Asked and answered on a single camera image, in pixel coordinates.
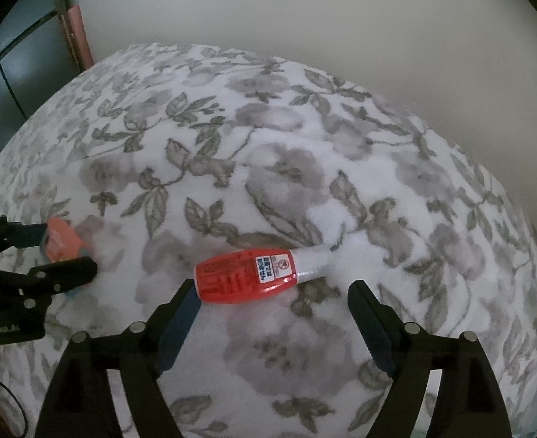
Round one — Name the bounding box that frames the dark cabinet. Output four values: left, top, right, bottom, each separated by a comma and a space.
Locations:
0, 0, 80, 152

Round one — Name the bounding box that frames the red white bottle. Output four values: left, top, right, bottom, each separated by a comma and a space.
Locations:
194, 245, 333, 304

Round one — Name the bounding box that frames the pink board by wall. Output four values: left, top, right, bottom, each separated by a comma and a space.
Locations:
66, 5, 94, 71

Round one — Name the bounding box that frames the pink blue box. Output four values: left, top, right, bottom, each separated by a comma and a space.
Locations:
39, 216, 94, 300

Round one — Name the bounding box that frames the grey floral bed blanket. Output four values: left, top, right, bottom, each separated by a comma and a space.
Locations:
0, 43, 537, 437

